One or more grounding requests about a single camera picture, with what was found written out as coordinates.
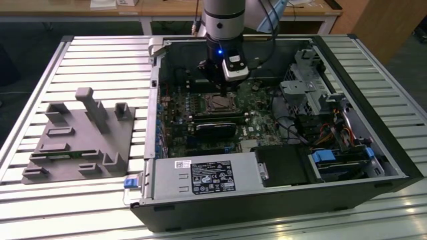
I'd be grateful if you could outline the metal socket cover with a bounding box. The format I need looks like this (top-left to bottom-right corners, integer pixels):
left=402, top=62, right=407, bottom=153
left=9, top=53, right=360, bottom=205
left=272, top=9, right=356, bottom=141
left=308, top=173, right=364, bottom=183
left=204, top=92, right=239, bottom=112

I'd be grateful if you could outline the blue disk carrier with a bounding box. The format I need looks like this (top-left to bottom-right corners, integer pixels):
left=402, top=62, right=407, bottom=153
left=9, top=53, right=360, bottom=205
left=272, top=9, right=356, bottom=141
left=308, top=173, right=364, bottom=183
left=311, top=149, right=338, bottom=166

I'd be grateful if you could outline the gray power supply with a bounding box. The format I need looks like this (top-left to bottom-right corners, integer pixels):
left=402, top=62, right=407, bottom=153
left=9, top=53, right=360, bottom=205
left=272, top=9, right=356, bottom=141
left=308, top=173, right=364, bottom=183
left=142, top=152, right=268, bottom=203

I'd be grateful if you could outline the graphics card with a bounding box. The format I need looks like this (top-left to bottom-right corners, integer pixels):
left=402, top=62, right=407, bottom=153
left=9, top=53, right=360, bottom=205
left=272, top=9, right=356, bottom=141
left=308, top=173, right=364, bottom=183
left=194, top=121, right=238, bottom=139

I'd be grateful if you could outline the black power supply label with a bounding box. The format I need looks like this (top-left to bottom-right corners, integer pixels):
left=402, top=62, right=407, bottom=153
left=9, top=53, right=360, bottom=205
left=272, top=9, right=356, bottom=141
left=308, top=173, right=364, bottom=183
left=190, top=159, right=239, bottom=195

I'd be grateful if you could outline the black PC case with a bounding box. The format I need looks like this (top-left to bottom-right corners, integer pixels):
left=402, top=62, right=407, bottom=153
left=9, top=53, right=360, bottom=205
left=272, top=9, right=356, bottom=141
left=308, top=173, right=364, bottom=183
left=130, top=33, right=424, bottom=232

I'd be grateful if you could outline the green motherboard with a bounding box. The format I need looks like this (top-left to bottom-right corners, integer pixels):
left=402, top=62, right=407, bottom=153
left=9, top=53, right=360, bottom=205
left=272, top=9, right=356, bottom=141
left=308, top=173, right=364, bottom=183
left=158, top=79, right=295, bottom=158

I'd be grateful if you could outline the black cable with metal connector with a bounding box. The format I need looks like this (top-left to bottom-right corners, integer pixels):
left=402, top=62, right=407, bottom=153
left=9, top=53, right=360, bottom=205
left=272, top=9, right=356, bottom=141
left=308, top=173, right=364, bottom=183
left=191, top=0, right=203, bottom=36

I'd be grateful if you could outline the wooden desk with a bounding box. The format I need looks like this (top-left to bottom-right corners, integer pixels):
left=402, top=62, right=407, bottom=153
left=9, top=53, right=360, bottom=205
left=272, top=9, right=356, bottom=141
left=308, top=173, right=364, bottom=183
left=0, top=0, right=343, bottom=36

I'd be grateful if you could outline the metal drive cage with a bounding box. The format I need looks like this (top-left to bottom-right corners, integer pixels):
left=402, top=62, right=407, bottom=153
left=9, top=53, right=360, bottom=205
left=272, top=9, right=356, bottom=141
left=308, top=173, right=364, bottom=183
left=279, top=48, right=338, bottom=118

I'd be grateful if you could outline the white box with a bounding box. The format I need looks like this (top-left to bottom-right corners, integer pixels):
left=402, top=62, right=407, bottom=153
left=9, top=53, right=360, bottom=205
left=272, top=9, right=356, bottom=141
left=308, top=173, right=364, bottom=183
left=90, top=0, right=118, bottom=11

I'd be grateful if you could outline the blue case latch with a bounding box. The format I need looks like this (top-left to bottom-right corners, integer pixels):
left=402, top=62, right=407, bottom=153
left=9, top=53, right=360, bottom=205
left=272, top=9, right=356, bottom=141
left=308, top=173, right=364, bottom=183
left=123, top=176, right=140, bottom=188

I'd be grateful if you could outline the colored power wire bundle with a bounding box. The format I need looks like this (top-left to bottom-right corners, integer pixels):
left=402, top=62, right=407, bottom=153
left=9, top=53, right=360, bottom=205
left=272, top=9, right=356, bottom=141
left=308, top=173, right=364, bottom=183
left=312, top=109, right=355, bottom=148

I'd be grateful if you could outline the silver chipset heatsink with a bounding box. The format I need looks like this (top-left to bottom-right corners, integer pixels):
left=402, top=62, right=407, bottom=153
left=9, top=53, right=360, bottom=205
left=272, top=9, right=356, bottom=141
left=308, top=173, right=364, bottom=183
left=240, top=139, right=260, bottom=151

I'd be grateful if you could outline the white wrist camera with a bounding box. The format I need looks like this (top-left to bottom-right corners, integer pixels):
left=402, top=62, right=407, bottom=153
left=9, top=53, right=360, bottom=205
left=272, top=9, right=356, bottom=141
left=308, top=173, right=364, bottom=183
left=222, top=54, right=251, bottom=82

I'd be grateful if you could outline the black camera cable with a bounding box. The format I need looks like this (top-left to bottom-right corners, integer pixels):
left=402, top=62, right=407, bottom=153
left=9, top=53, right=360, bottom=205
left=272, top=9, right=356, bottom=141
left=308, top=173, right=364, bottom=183
left=250, top=0, right=280, bottom=71

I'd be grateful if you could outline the gray parts rack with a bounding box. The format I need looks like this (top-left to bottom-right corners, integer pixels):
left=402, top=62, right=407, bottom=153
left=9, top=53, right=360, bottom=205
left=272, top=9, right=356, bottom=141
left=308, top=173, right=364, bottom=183
left=20, top=86, right=138, bottom=185

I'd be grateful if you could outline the wooden cabinet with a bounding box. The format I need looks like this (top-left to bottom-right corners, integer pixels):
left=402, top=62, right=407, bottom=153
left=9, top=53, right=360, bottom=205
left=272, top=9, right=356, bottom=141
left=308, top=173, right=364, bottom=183
left=352, top=0, right=427, bottom=65

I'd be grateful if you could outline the CPU socket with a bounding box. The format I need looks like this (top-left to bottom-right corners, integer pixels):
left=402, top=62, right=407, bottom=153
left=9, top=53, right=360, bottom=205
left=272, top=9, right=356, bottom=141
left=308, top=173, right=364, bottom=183
left=202, top=91, right=240, bottom=114

